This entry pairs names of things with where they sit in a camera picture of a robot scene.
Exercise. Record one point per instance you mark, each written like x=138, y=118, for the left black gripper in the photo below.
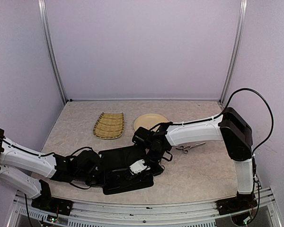
x=102, y=180

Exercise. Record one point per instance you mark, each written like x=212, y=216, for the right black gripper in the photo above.
x=158, y=170

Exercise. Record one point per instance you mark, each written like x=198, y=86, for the black zip tool case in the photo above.
x=118, y=176

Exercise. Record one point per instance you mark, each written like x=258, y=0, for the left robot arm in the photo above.
x=82, y=169

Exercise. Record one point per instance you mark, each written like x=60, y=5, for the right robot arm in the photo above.
x=227, y=126

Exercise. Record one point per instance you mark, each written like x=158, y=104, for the thinning silver scissors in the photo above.
x=186, y=149

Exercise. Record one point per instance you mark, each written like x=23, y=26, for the cream round plate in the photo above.
x=149, y=120

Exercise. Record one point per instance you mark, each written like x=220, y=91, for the woven bamboo tray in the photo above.
x=109, y=126

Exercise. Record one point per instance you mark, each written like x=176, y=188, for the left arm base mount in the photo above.
x=53, y=205

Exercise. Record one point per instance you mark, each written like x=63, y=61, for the aluminium front rail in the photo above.
x=97, y=214

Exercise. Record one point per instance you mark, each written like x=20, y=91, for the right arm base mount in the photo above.
x=233, y=205

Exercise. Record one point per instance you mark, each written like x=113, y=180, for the left aluminium frame post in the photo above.
x=50, y=49

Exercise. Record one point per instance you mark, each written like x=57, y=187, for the aluminium frame post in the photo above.
x=235, y=50
x=50, y=49

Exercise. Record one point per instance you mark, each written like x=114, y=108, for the right aluminium frame post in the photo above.
x=235, y=50

